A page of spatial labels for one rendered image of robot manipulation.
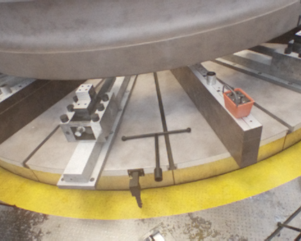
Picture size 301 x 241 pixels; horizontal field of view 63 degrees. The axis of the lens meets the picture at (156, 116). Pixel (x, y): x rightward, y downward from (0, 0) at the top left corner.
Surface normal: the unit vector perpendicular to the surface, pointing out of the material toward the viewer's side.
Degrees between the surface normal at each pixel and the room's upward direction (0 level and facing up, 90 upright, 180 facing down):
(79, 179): 90
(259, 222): 0
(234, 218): 0
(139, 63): 90
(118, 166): 0
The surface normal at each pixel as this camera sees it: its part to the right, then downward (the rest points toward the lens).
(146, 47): 0.07, 0.61
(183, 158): -0.14, -0.78
